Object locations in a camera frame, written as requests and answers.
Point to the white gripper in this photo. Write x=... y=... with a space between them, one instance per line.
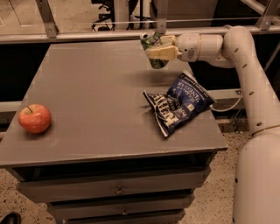
x=188 y=46

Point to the green soda can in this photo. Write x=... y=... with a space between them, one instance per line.
x=150 y=41

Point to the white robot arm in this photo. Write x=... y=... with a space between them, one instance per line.
x=257 y=176

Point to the blue chip bag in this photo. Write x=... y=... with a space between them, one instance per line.
x=185 y=99

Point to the black office chair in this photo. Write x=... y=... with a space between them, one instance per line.
x=103 y=16

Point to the grey drawer cabinet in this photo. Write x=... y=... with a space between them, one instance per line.
x=104 y=159

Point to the red apple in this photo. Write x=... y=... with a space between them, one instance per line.
x=35 y=118

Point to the black shoe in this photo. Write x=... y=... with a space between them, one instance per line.
x=11 y=218

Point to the metal railing frame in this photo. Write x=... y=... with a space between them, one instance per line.
x=51 y=21

